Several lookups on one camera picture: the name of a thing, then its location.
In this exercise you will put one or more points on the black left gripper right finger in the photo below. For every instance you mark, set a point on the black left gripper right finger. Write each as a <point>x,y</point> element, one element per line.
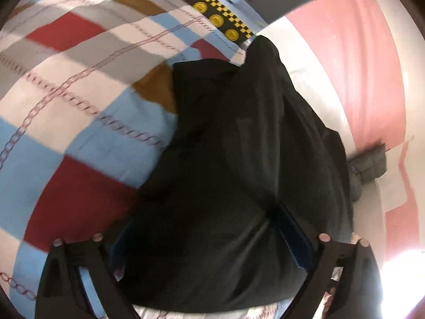
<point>347,272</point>

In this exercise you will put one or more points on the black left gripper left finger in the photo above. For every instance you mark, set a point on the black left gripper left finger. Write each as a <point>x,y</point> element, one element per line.
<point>77,280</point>

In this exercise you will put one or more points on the black garment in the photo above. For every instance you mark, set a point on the black garment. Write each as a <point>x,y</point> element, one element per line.
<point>207,231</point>

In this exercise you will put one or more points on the dark grey quilted cushion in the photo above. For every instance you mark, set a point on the dark grey quilted cushion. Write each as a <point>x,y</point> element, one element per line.
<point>366,168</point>

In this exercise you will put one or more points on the plaid patchwork bed sheet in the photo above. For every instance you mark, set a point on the plaid patchwork bed sheet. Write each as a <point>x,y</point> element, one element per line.
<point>86,111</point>

